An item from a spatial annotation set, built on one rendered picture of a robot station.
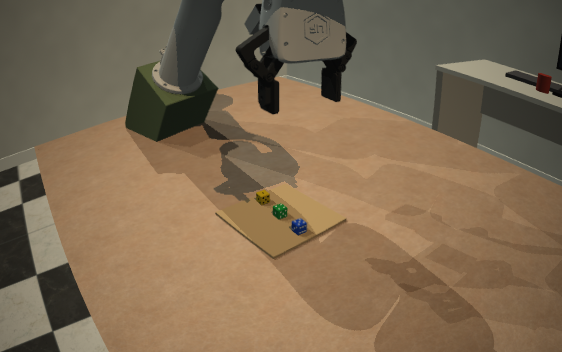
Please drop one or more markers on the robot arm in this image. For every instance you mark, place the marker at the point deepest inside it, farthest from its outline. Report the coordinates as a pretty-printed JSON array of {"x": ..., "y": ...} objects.
[{"x": 192, "y": 33}]

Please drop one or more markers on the yellow die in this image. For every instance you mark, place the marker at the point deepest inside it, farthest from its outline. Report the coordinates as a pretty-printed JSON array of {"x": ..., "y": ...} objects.
[{"x": 262, "y": 197}]

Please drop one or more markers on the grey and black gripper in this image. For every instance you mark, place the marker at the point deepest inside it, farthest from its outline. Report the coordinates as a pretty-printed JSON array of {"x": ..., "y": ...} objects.
[{"x": 298, "y": 31}]

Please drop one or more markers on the green die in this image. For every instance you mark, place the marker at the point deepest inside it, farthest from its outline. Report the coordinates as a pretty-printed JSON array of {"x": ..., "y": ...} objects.
[{"x": 280, "y": 211}]

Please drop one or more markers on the tan mat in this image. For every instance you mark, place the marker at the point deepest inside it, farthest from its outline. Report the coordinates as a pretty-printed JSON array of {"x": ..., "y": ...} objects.
[{"x": 274, "y": 236}]

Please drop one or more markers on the blue die with white pips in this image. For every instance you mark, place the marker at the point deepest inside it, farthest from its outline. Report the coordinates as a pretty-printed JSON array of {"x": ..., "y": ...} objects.
[{"x": 299, "y": 226}]

